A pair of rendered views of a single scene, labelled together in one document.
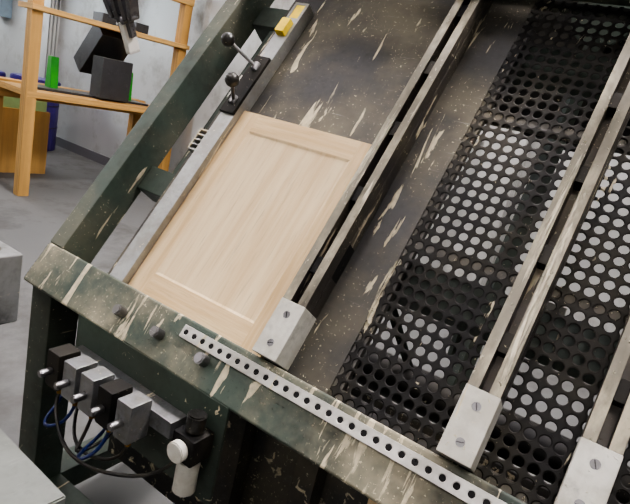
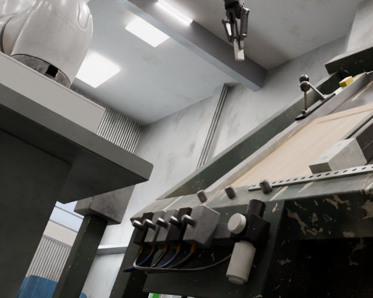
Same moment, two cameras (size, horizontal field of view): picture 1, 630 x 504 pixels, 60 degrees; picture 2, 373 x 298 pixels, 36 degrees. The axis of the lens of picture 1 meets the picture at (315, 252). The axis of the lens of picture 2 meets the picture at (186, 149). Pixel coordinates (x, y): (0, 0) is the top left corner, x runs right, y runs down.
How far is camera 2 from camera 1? 1.14 m
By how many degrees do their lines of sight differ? 48
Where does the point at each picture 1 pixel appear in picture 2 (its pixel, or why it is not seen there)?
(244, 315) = not seen: hidden behind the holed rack
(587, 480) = not seen: outside the picture
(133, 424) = (202, 222)
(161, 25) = not seen: hidden behind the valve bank
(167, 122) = (254, 145)
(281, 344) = (333, 154)
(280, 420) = (330, 187)
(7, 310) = (117, 210)
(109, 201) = (203, 181)
